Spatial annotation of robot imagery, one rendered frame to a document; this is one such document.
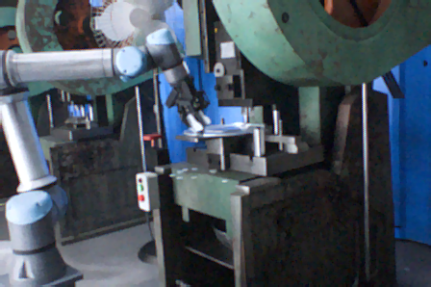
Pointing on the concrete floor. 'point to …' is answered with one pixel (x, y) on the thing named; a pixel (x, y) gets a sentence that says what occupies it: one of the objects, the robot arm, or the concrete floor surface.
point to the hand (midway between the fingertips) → (199, 132)
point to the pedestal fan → (112, 16)
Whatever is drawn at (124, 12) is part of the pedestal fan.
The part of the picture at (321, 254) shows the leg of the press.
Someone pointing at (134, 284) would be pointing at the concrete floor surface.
